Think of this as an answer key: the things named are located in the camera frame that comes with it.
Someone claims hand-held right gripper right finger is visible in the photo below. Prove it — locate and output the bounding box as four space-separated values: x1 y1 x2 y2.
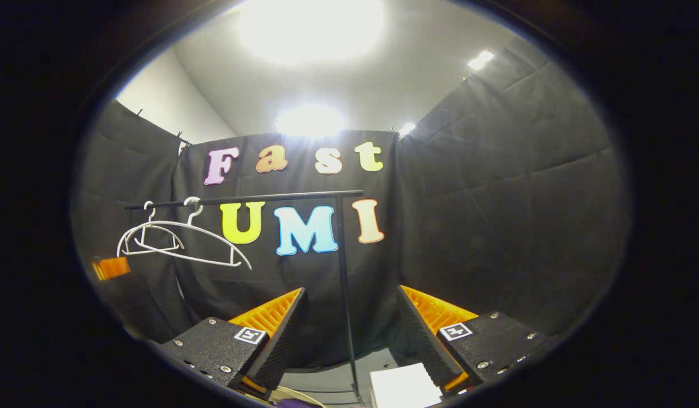
395 284 548 396

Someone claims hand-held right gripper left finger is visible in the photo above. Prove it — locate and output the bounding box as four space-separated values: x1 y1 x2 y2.
158 287 307 396

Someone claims beige laundry hamper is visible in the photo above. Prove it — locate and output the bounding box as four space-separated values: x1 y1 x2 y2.
267 385 330 408

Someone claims white clothes hanger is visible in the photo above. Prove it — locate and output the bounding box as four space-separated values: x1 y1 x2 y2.
117 197 253 270
134 201 185 254

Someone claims black clothes rack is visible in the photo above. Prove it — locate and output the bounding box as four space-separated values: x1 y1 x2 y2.
124 190 366 406

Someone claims black backdrop cloth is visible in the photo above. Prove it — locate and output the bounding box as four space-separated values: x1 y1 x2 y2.
71 37 630 369

